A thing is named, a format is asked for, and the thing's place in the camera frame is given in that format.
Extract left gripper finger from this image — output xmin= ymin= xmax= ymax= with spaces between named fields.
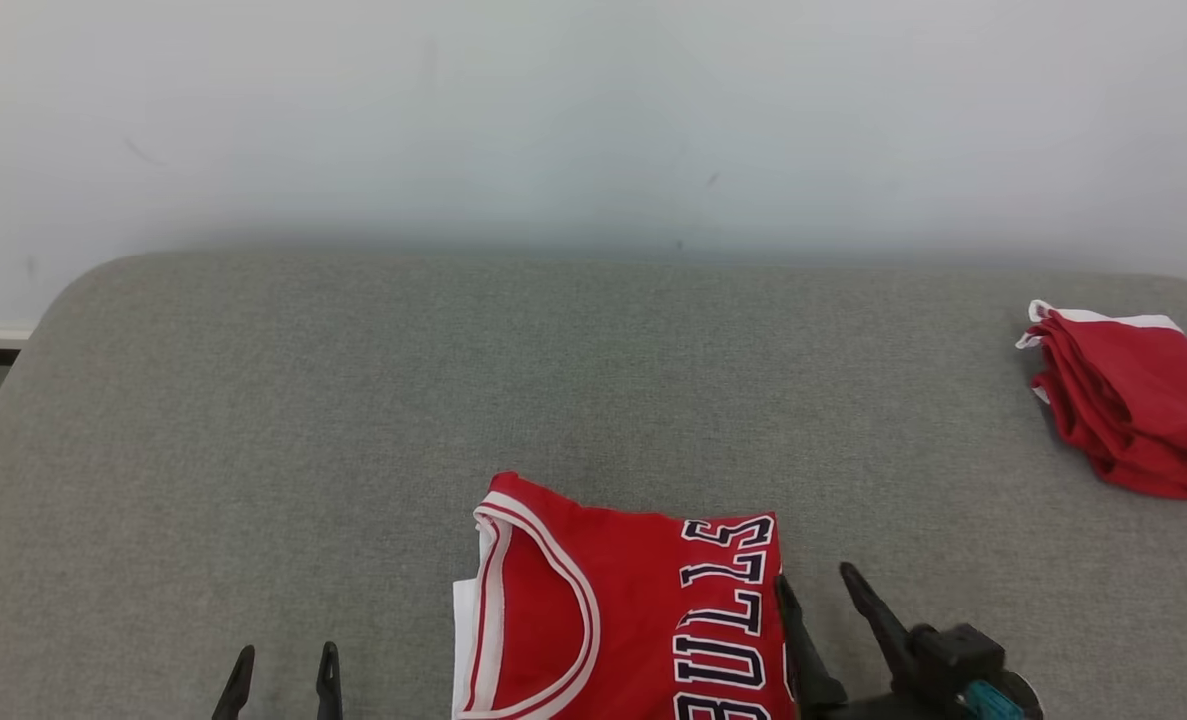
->
xmin=211 ymin=645 xmax=256 ymax=720
xmin=315 ymin=641 xmax=344 ymax=720

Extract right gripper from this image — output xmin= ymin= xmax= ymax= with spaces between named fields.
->
xmin=773 ymin=562 xmax=976 ymax=720

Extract red Bulls jersey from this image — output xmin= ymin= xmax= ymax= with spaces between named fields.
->
xmin=450 ymin=472 xmax=800 ymax=720

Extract red shorts with white band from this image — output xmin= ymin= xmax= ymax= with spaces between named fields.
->
xmin=1015 ymin=299 xmax=1187 ymax=504

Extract grey fabric sofa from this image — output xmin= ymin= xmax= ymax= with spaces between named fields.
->
xmin=0 ymin=250 xmax=1187 ymax=720

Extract teal cable connector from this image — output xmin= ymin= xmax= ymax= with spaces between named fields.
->
xmin=963 ymin=680 xmax=1030 ymax=720

